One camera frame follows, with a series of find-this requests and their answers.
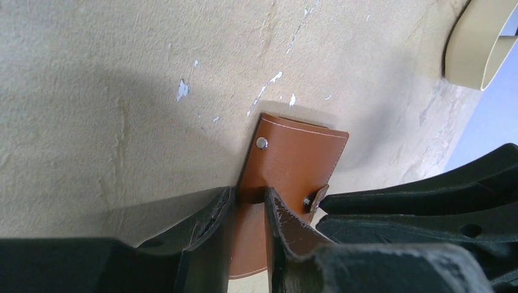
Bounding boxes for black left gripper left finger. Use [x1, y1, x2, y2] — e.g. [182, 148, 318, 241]
[1, 187, 235, 292]

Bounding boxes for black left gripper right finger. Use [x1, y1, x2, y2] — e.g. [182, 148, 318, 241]
[264, 187, 492, 292]

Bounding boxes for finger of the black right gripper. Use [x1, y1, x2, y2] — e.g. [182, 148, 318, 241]
[316, 203, 517, 292]
[319, 143, 517, 215]

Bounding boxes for beige oval card tray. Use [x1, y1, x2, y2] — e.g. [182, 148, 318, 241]
[444, 0, 517, 91]

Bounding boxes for brown leather card holder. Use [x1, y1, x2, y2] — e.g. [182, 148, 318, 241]
[230, 113, 349, 280]

